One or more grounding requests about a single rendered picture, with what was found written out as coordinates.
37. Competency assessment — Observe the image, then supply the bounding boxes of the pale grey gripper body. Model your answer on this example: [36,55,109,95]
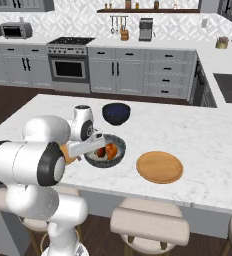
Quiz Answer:
[66,132,107,159]

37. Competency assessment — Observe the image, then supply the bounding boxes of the red bell pepper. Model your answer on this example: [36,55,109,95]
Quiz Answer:
[96,146,107,159]

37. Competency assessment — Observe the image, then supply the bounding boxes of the orange-brown chicken drumstick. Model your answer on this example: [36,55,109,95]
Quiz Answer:
[105,142,119,161]

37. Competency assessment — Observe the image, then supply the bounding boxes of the dark blue bowl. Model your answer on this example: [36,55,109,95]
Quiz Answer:
[101,102,132,127]

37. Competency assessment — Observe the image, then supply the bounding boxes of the grey speckled plate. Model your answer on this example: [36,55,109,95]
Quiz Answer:
[83,133,128,169]

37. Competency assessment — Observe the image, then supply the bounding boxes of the round wooden plate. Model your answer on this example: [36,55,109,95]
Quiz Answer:
[135,150,185,185]

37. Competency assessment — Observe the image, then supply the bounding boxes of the steel oven with hob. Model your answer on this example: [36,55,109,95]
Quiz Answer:
[46,36,96,94]

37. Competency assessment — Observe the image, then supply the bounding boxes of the grey cupboard and drawer run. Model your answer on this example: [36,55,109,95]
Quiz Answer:
[87,46,198,101]

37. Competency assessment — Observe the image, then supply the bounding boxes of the grey base cupboard run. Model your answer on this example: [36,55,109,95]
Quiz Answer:
[0,43,53,89]

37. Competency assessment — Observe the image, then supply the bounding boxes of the wooden knife block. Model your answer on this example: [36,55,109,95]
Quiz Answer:
[119,28,130,42]

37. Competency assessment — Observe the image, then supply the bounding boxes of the grey coffee machine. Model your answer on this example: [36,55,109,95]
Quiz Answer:
[138,17,155,43]

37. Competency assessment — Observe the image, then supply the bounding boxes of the silver toaster oven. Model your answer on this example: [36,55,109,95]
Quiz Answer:
[0,21,34,40]

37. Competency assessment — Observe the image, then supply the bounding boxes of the grey upper cupboards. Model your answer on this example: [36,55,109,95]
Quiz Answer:
[0,0,55,13]

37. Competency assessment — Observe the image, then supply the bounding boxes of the dark sink basin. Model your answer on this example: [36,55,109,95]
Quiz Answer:
[212,72,232,105]

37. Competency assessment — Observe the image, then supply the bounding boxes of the potted plant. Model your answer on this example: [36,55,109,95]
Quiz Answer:
[215,35,230,50]

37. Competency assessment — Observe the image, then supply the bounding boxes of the rail with hanging tools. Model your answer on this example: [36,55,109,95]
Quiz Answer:
[109,14,129,35]

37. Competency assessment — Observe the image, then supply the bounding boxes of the dark wooden wall shelf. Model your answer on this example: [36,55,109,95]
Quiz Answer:
[96,8,201,15]

